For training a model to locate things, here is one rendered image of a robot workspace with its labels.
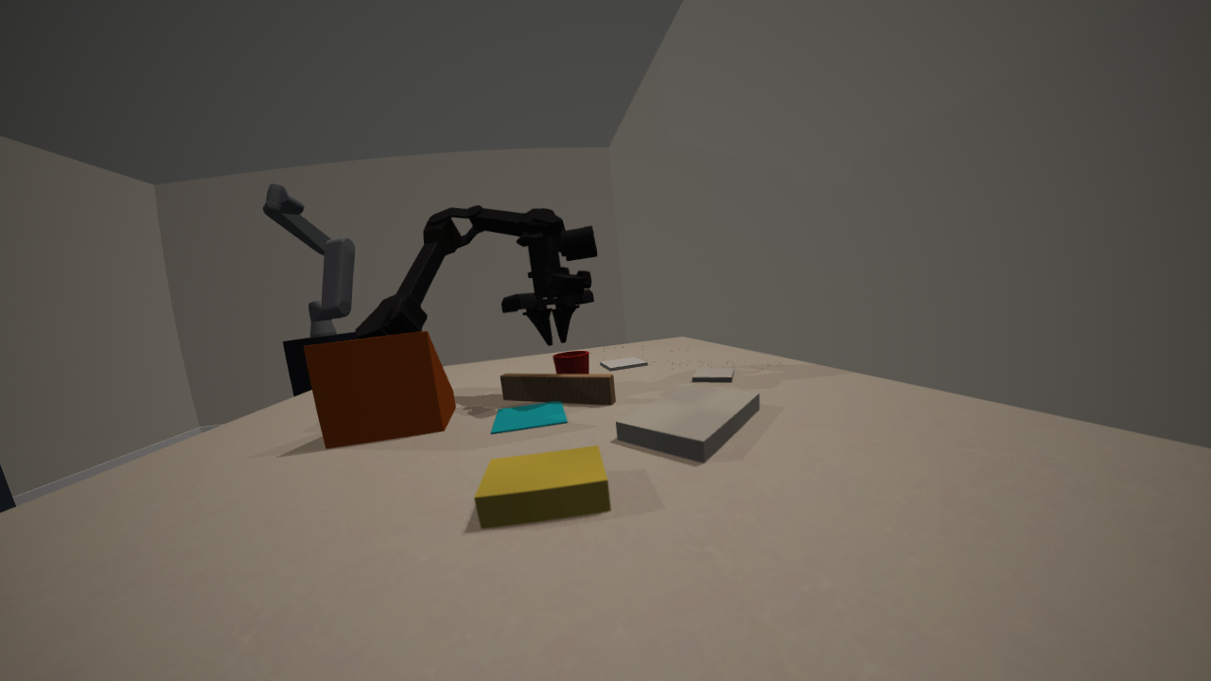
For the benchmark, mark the brown rectangular bar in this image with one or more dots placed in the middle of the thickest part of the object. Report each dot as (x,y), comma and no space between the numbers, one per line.
(574,389)

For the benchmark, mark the dark red cup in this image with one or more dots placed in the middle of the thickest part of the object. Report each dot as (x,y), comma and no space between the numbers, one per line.
(572,363)

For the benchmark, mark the yellow rectangular block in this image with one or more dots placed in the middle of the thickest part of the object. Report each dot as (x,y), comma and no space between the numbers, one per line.
(543,486)

